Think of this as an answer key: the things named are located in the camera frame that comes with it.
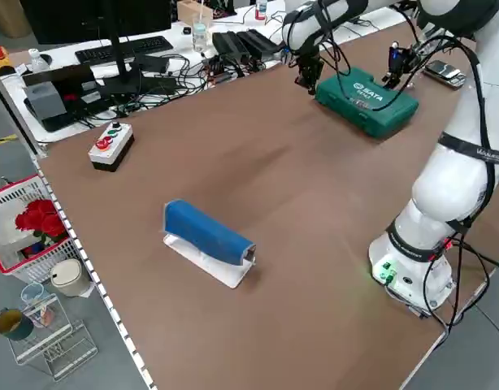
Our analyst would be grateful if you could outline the black power brick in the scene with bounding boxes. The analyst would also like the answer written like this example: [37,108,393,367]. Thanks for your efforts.
[211,31,250,66]
[236,28,284,62]

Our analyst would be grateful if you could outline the black monitor stand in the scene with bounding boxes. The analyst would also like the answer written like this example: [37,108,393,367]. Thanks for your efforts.
[98,0,178,98]

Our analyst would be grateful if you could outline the black flat box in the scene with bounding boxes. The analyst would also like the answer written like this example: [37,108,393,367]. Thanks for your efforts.
[21,64,97,89]

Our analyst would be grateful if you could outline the green plastic toolbox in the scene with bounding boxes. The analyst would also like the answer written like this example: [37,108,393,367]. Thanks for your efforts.
[314,67,420,139]

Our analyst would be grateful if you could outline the dark green cup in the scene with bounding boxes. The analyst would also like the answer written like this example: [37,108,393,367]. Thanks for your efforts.
[0,307,35,341]

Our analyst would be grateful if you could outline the grey box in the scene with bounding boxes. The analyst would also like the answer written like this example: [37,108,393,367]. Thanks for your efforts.
[25,80,67,121]

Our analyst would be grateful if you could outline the black cable bundle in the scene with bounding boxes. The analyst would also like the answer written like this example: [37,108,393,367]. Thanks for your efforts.
[82,50,283,123]

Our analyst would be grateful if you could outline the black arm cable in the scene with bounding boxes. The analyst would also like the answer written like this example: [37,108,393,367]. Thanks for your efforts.
[314,0,498,231]

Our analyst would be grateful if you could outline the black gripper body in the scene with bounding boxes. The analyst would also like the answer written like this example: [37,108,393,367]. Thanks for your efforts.
[388,45,416,75]
[293,47,326,76]

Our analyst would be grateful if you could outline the clear plastic jug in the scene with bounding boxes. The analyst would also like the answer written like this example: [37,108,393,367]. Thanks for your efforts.
[20,283,55,328]

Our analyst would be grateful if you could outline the tall clear water bottle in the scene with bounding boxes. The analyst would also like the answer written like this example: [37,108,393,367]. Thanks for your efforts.
[191,14,212,54]

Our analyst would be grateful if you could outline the red and white shopping basket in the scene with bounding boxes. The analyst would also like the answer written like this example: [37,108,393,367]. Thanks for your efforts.
[0,174,78,282]

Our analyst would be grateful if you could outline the aluminium frame post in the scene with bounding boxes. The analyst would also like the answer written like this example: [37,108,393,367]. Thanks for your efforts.
[0,67,41,159]

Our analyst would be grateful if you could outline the black computer monitor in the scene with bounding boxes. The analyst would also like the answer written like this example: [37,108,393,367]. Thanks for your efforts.
[20,0,173,46]

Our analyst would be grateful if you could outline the small white trash bin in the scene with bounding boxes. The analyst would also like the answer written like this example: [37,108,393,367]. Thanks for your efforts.
[50,258,94,298]

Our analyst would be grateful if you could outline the white three-button control box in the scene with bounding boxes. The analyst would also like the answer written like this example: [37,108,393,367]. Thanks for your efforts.
[88,121,136,173]

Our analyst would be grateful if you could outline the black keyboard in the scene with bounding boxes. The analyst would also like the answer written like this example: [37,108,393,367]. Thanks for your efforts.
[74,35,175,65]

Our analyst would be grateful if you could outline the white desk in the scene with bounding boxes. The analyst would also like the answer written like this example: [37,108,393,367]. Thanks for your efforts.
[0,0,401,143]

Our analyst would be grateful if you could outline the small clear bottle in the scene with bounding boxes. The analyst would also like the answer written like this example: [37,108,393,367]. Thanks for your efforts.
[28,47,47,74]

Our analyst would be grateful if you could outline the black arm base cables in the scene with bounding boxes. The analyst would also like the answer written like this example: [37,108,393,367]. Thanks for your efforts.
[419,233,499,331]

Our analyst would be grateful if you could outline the white towel stand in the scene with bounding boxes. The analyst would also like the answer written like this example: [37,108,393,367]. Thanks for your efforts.
[163,233,258,290]

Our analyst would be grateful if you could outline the black digital kitchen scale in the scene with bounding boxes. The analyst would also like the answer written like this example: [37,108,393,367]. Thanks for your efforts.
[422,59,468,89]

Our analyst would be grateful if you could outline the brown cardboard box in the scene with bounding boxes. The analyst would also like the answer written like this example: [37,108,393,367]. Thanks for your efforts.
[176,0,215,29]

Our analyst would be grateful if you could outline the slotted aluminium table rail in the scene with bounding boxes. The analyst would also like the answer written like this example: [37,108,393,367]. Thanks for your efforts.
[32,156,158,390]

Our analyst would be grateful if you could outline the white wire rack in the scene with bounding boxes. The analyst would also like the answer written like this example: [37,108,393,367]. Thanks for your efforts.
[7,294,99,382]

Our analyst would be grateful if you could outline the red artificial flowers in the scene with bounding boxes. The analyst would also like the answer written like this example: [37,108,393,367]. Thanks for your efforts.
[14,198,70,247]

